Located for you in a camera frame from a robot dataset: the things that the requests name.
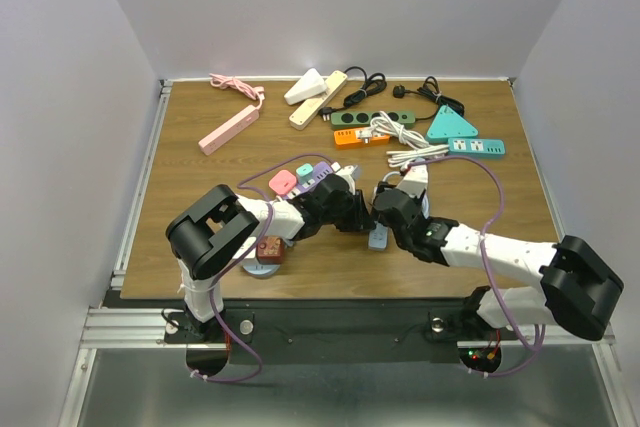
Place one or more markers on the aluminium frame rail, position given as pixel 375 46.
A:
pixel 135 200

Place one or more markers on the white triangular socket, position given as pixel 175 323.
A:
pixel 309 85

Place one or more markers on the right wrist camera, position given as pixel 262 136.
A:
pixel 415 181

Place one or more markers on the beige power strip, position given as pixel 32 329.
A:
pixel 309 108

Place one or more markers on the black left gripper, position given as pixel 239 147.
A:
pixel 359 220

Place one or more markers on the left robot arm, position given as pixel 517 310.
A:
pixel 213 233

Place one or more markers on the teal rectangular power strip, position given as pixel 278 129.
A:
pixel 477 148

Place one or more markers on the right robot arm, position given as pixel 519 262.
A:
pixel 565 283

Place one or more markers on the orange power strip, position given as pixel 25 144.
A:
pixel 358 138

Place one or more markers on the round blue socket base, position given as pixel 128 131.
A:
pixel 261 271

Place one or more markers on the purple power strip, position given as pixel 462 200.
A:
pixel 321 170

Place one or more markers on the dark red cube socket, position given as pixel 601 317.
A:
pixel 270 251

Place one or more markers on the white cube socket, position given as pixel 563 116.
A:
pixel 247 252

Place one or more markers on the teal triangular socket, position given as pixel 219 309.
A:
pixel 448 124

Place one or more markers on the pink plug adapter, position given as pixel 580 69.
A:
pixel 283 182

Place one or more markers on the green power strip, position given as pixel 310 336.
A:
pixel 346 119

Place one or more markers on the teal cube adapter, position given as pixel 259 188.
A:
pixel 304 173

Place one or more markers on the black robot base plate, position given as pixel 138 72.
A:
pixel 288 332

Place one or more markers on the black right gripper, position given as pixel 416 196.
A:
pixel 381 187

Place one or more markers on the pink power strip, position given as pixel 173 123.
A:
pixel 229 129

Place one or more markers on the light blue power strip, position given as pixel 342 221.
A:
pixel 378 238

